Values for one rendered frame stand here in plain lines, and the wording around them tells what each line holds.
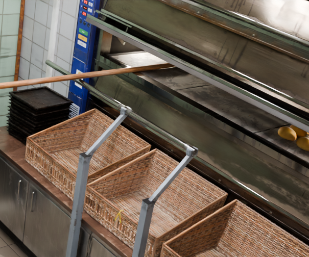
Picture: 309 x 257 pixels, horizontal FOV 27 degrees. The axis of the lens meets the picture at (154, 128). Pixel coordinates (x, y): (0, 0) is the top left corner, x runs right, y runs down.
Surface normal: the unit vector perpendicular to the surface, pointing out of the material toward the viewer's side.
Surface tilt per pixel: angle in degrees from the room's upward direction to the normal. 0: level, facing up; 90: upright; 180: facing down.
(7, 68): 90
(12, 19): 90
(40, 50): 90
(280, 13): 69
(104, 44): 90
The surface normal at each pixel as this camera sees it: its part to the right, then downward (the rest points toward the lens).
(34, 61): -0.74, 0.15
